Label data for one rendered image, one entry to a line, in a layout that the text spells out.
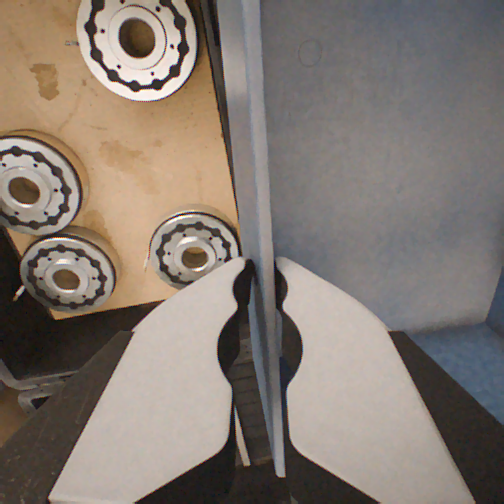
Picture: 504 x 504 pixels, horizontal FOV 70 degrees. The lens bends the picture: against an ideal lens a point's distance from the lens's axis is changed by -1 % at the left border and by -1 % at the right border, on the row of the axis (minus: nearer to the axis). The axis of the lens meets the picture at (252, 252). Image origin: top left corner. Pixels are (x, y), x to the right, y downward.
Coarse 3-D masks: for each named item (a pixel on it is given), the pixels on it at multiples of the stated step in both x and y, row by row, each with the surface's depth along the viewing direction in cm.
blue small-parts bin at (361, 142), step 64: (256, 0) 7; (320, 0) 13; (384, 0) 13; (448, 0) 14; (256, 64) 8; (320, 64) 14; (384, 64) 14; (448, 64) 15; (256, 128) 9; (320, 128) 15; (384, 128) 16; (448, 128) 16; (256, 192) 9; (320, 192) 17; (384, 192) 17; (448, 192) 18; (256, 256) 11; (320, 256) 18; (384, 256) 19; (448, 256) 20; (256, 320) 15; (384, 320) 21; (448, 320) 22
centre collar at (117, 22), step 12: (120, 12) 29; (132, 12) 30; (144, 12) 30; (120, 24) 30; (156, 24) 30; (108, 36) 30; (120, 36) 31; (156, 36) 31; (120, 48) 31; (156, 48) 31; (120, 60) 31; (132, 60) 31; (144, 60) 31; (156, 60) 31
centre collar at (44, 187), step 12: (12, 168) 34; (24, 168) 35; (0, 180) 35; (36, 180) 35; (0, 192) 35; (48, 192) 36; (12, 204) 36; (24, 204) 36; (36, 204) 36; (48, 204) 37
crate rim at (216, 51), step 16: (208, 0) 26; (208, 16) 25; (208, 32) 26; (224, 80) 27; (224, 96) 28; (224, 112) 28; (224, 128) 29; (240, 336) 40; (0, 352) 37; (0, 368) 38; (80, 368) 40; (16, 384) 39; (32, 384) 40; (48, 384) 40
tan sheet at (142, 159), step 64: (0, 0) 31; (64, 0) 32; (192, 0) 33; (0, 64) 33; (64, 64) 34; (0, 128) 36; (64, 128) 37; (128, 128) 37; (192, 128) 38; (128, 192) 41; (192, 192) 41; (128, 256) 44
